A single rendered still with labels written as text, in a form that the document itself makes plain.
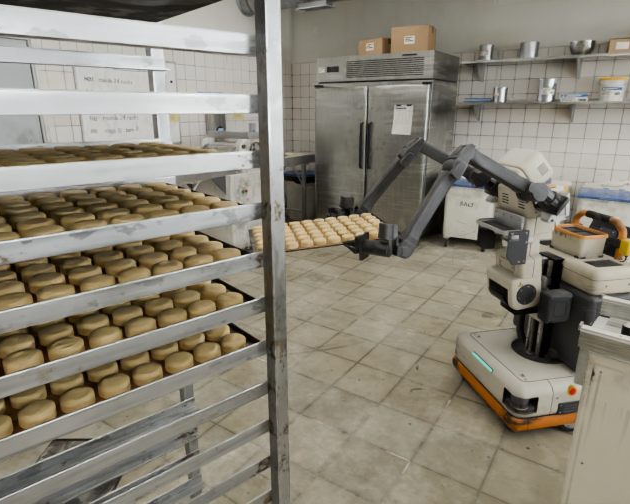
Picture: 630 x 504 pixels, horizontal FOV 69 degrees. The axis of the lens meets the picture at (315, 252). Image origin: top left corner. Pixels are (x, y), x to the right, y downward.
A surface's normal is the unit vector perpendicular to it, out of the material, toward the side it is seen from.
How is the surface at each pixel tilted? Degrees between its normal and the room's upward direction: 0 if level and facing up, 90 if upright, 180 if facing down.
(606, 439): 90
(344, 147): 90
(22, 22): 90
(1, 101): 90
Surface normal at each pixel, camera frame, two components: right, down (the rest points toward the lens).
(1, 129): 0.83, 0.17
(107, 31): 0.65, 0.22
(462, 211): -0.56, 0.20
